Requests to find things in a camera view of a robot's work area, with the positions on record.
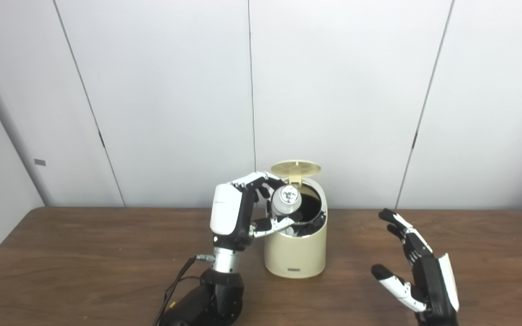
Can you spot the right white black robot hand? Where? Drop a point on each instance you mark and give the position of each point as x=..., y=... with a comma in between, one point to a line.
x=431, y=285

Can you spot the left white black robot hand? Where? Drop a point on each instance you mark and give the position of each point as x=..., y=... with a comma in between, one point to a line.
x=225, y=208

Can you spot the small white plastic bottle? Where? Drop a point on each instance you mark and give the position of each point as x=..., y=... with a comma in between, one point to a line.
x=287, y=199

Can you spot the cream round bin lid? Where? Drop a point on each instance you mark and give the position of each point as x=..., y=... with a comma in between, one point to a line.
x=296, y=167

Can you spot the cream-colored round bin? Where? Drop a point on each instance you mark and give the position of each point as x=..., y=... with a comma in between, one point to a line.
x=295, y=253

